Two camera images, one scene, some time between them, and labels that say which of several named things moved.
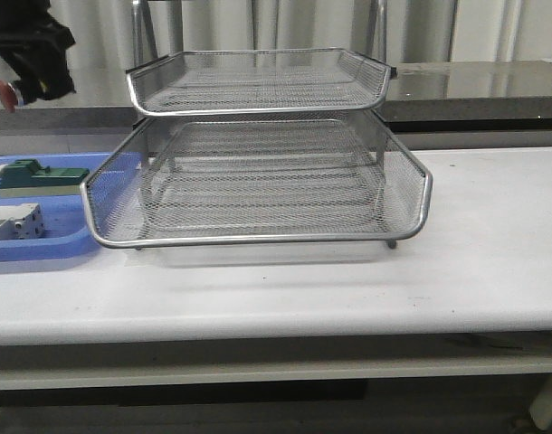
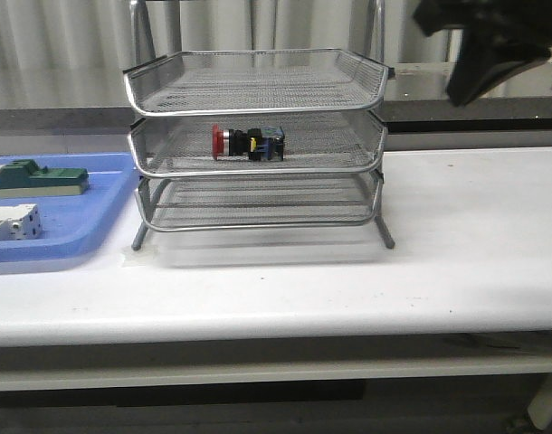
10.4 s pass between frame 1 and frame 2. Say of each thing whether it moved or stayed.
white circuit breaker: stayed
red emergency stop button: moved
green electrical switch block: stayed
